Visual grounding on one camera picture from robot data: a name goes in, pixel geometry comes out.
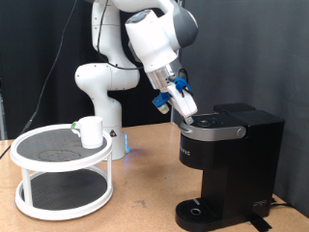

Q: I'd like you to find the black tape strip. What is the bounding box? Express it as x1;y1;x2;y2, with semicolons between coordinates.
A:
246;213;273;232

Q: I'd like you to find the white mug green handle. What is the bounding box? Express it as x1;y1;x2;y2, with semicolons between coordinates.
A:
70;115;104;150

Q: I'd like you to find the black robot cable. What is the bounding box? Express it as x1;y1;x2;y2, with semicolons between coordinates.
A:
0;0;144;159

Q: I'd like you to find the black curtain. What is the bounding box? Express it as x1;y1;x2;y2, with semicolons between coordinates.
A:
0;0;178;141

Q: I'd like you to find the black Keurig coffee machine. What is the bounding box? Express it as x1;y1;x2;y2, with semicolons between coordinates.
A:
174;101;286;232

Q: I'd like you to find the wrist camera blue mount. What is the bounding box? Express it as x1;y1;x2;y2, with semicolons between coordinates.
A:
152;92;172;116

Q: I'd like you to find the vertical metal post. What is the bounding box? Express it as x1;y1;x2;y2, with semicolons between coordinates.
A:
170;0;185;124

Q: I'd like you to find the black power cord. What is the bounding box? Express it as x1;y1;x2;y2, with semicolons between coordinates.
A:
269;196;295;209

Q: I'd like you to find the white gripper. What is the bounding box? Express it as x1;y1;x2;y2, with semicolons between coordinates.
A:
165;84;199;127

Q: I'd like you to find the grey partition panel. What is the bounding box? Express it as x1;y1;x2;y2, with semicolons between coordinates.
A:
178;0;309;218

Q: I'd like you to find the white two-tier turntable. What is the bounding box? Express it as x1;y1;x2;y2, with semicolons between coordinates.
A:
9;123;115;221

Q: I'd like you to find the blue cable clip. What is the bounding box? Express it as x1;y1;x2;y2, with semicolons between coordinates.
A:
173;76;193;95

